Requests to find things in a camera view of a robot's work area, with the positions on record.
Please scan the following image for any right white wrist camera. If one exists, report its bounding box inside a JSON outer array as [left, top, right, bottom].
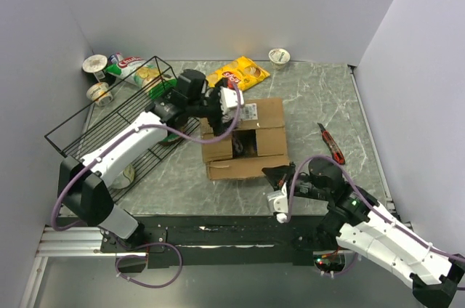
[[266, 185, 289, 224]]

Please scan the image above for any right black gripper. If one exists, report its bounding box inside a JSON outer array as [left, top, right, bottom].
[[262, 161, 328, 200]]

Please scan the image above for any black wire rack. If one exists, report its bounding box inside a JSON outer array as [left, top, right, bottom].
[[44, 55, 204, 206]]

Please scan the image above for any white yogurt cup lying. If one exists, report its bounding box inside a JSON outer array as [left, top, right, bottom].
[[86, 82, 113, 107]]

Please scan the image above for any blue white small packet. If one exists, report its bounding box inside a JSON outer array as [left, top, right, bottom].
[[108, 53, 124, 65]]

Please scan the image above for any brown cardboard express box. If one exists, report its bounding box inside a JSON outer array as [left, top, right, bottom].
[[201, 97, 289, 181]]

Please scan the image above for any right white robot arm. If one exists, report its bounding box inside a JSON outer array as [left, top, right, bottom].
[[262, 155, 464, 307]]

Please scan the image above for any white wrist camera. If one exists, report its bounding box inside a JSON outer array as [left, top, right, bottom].
[[266, 185, 289, 224], [220, 87, 244, 112]]

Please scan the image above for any green lidded jar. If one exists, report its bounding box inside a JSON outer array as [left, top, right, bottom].
[[158, 133, 184, 147]]

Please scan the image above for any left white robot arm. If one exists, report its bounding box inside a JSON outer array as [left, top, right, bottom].
[[50, 69, 244, 251]]

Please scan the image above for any white tape roll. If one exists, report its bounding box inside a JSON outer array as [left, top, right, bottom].
[[110, 164, 135, 190]]

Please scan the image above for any yellow Lays chips bag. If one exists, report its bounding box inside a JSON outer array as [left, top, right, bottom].
[[206, 56, 270, 92]]

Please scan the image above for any aluminium rail frame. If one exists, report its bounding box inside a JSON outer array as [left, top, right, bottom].
[[35, 226, 110, 258]]

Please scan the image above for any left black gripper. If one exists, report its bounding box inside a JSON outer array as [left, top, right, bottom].
[[188, 79, 239, 135]]

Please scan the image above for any white yogurt cup rear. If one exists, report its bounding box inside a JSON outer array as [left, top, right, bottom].
[[268, 48, 291, 70]]

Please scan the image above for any white yogurt cup upright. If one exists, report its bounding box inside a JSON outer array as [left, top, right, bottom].
[[82, 54, 108, 82]]

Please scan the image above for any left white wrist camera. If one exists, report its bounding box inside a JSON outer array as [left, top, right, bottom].
[[220, 87, 244, 112]]

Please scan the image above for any purple wavy patterned pad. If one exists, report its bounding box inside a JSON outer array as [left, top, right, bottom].
[[232, 132, 246, 157]]

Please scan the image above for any green white chips bag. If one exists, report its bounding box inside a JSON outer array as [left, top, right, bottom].
[[105, 57, 163, 94]]

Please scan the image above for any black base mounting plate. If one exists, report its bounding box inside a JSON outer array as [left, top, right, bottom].
[[101, 215, 352, 272]]

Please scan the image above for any red black utility knife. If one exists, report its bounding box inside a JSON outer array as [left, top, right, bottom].
[[318, 123, 346, 165]]

